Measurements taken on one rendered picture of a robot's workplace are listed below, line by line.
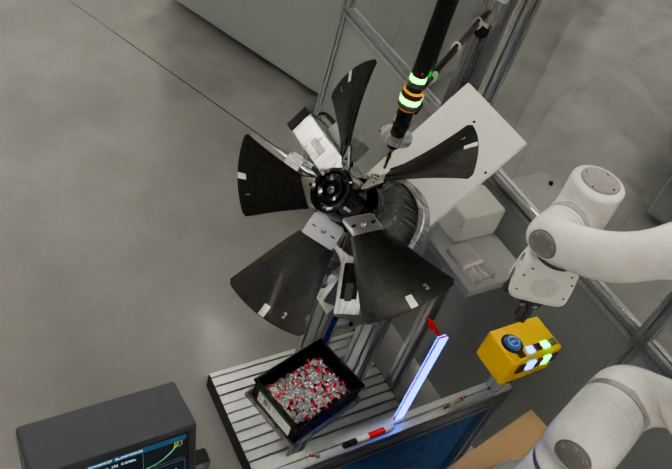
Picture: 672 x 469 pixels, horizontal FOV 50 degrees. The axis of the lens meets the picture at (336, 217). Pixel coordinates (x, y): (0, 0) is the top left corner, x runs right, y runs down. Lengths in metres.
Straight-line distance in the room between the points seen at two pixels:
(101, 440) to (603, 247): 0.81
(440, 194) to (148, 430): 1.02
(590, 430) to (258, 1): 3.40
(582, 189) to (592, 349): 1.19
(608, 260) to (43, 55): 3.56
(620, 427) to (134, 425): 0.79
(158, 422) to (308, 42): 3.10
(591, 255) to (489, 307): 1.49
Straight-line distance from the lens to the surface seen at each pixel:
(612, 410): 1.33
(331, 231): 1.80
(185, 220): 3.32
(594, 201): 1.13
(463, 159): 1.66
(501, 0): 2.02
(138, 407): 1.29
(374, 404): 2.79
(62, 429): 1.27
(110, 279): 3.07
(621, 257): 1.09
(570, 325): 2.31
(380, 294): 1.61
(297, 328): 1.81
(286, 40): 4.21
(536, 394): 2.51
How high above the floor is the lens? 2.34
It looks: 42 degrees down
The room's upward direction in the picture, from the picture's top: 18 degrees clockwise
